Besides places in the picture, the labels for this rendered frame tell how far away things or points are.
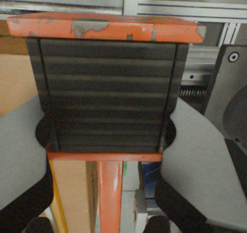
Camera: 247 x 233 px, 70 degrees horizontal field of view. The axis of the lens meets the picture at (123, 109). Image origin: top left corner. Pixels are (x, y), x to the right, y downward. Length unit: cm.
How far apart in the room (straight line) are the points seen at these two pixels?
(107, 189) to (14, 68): 20
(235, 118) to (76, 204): 37
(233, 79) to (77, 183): 35
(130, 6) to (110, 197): 63
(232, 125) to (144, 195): 44
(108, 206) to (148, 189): 54
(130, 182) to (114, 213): 202
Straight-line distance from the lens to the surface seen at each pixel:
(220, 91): 35
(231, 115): 36
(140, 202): 69
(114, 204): 19
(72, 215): 51
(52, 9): 79
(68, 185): 41
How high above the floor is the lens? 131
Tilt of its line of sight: 59 degrees down
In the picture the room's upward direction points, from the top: 177 degrees clockwise
